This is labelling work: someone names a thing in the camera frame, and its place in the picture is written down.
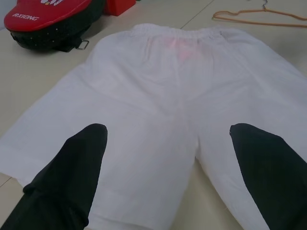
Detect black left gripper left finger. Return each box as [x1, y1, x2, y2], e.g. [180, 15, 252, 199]
[0, 123, 108, 230]

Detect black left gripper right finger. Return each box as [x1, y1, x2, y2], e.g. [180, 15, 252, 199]
[229, 123, 307, 230]

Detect white shorts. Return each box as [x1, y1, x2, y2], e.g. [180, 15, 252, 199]
[0, 23, 307, 230]

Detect red and black boxing pad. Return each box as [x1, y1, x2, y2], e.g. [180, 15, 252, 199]
[3, 0, 90, 53]

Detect red block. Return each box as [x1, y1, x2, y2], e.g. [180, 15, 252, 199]
[103, 0, 137, 17]

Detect orange wire clothes hanger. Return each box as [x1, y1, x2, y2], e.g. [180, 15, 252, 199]
[213, 0, 307, 27]

